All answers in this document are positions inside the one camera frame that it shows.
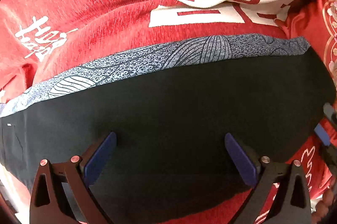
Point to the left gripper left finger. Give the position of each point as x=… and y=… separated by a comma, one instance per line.
x=49, y=203

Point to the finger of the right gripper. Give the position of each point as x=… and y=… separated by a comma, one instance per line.
x=322, y=135

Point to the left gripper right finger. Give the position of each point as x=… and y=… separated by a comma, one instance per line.
x=283, y=186

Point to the black pants patterned waistband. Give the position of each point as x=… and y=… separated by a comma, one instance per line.
x=165, y=111

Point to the red embroidered cushion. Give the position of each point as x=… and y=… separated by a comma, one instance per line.
x=316, y=21

